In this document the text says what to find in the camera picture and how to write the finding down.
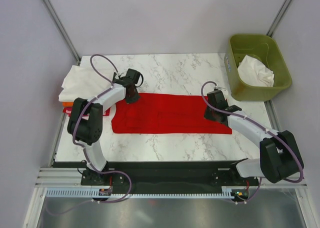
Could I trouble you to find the white crumpled t shirt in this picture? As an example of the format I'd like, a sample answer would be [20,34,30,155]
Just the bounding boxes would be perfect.
[237,55,275,87]

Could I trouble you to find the right aluminium frame post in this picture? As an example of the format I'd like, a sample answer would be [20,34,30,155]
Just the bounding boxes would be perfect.
[266,0,293,38]

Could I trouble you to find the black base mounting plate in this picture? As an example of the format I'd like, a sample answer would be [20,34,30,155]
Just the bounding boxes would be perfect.
[53,160,259,194]

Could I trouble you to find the white slotted cable duct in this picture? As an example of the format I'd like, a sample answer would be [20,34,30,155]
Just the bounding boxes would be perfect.
[46,185,251,199]

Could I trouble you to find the aluminium frame post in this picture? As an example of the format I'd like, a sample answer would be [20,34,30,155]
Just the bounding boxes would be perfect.
[41,0,81,65]
[266,0,293,38]

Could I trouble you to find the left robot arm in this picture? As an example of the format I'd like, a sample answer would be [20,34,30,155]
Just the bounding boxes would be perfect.
[67,68,144,185]

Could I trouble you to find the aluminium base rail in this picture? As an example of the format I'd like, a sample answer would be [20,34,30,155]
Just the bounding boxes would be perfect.
[35,167,308,189]

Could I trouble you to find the white folded t shirt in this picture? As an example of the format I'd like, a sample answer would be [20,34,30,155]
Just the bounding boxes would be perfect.
[58,65,112,102]

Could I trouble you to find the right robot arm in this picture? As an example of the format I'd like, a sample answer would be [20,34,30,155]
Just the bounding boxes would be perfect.
[201,89,304,185]

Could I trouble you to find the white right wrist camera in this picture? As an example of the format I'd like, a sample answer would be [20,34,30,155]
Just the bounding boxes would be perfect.
[214,86,227,91]

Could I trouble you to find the left aluminium frame post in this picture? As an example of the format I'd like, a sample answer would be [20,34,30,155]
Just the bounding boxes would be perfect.
[41,0,81,65]

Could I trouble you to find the green plastic bin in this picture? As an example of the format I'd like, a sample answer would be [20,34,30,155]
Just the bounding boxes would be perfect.
[224,33,292,102]

